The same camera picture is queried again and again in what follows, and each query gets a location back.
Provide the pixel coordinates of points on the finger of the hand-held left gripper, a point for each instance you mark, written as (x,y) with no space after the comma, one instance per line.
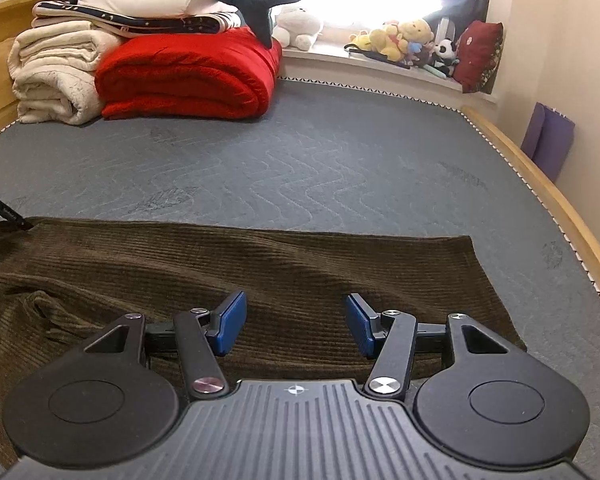
(7,212)

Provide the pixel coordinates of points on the panda plush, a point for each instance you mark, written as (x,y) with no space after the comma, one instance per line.
(446,55)

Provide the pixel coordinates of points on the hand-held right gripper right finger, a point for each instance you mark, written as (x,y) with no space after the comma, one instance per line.
(362,325)

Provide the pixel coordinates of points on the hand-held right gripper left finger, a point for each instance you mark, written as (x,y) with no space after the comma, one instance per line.
(229,322)

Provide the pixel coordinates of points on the white window sill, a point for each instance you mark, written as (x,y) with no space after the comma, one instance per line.
(360,72)

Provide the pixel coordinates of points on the red folded blanket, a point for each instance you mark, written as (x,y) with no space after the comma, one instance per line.
(190,75)

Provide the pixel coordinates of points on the white folded quilt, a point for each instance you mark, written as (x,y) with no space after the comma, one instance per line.
(145,1)

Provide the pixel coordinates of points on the red patterned cushion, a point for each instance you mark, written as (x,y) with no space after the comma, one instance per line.
(477,57)

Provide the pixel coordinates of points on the yellow plush toy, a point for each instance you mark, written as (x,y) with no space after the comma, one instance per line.
(377,42)

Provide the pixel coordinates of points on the grey quilted bed mattress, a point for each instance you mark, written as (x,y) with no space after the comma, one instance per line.
(330,160)

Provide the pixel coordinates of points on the beige folded blanket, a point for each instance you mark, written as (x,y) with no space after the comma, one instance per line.
(65,23)

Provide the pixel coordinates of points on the yellow bear plush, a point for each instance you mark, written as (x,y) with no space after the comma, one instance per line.
(416,32)

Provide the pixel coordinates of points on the cream fleece blanket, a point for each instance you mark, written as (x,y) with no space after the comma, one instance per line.
(55,75)

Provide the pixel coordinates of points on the white plush bear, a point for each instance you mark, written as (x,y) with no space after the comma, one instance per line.
(296,25)

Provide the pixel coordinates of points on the navy star-print blanket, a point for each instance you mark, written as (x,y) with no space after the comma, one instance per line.
(180,22)

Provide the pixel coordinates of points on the purple folded mat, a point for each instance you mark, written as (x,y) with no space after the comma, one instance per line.
(547,140)

